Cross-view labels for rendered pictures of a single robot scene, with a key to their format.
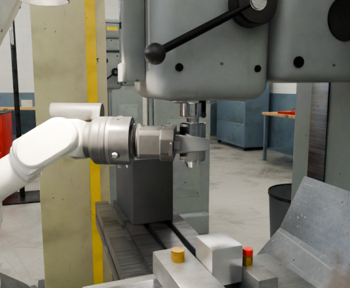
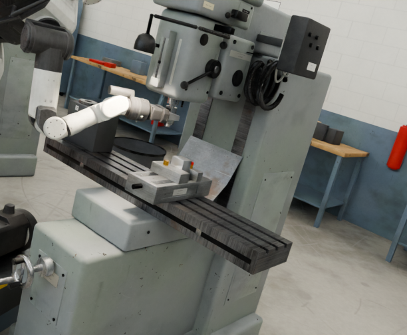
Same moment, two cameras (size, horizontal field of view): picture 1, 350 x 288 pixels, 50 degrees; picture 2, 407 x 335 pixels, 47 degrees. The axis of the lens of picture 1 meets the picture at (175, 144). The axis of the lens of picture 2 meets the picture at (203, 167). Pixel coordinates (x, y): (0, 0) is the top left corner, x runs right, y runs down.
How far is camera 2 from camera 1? 1.33 m
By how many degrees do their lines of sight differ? 36
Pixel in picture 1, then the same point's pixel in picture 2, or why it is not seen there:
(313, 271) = not seen: hidden behind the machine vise
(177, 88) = (183, 97)
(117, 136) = (145, 108)
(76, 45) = not seen: outside the picture
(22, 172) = (100, 119)
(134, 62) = (162, 79)
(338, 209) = (209, 153)
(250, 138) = not seen: hidden behind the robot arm
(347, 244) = (212, 167)
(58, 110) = (115, 90)
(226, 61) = (199, 88)
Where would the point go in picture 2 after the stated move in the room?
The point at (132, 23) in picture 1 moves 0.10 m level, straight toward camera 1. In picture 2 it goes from (165, 63) to (181, 68)
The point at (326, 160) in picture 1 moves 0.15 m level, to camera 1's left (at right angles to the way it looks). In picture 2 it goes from (205, 129) to (178, 125)
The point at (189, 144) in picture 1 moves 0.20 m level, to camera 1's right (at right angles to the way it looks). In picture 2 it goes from (171, 117) to (212, 123)
